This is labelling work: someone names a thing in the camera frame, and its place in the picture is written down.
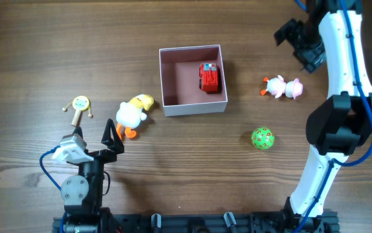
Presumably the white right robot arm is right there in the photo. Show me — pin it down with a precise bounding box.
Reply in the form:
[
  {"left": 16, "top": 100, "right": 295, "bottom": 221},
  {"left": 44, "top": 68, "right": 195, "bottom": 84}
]
[{"left": 274, "top": 0, "right": 372, "bottom": 229}]

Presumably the pink cardboard box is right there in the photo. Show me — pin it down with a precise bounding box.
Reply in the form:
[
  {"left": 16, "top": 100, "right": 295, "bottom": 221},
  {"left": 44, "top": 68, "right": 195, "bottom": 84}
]
[{"left": 159, "top": 45, "right": 228, "bottom": 117}]

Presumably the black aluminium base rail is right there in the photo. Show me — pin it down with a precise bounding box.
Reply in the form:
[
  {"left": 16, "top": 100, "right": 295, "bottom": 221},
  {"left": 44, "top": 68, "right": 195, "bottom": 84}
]
[{"left": 52, "top": 210, "right": 340, "bottom": 233}]

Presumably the green numbered ball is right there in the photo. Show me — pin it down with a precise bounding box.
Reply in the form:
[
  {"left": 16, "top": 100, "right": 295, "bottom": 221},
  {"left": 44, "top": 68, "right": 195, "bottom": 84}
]
[{"left": 251, "top": 128, "right": 275, "bottom": 150}]

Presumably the red toy fire truck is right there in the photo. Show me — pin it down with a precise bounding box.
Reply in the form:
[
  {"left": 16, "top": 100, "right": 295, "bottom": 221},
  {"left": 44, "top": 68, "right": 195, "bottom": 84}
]
[{"left": 199, "top": 63, "right": 219, "bottom": 93}]

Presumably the white plush duck yellow hat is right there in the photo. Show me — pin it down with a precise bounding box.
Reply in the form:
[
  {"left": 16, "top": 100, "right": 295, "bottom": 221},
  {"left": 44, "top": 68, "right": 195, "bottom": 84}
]
[{"left": 116, "top": 94, "right": 155, "bottom": 140}]

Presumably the yellow wooden rattle drum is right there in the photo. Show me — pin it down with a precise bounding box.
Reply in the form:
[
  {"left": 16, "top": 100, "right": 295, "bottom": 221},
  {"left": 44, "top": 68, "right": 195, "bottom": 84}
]
[{"left": 62, "top": 95, "right": 93, "bottom": 127}]

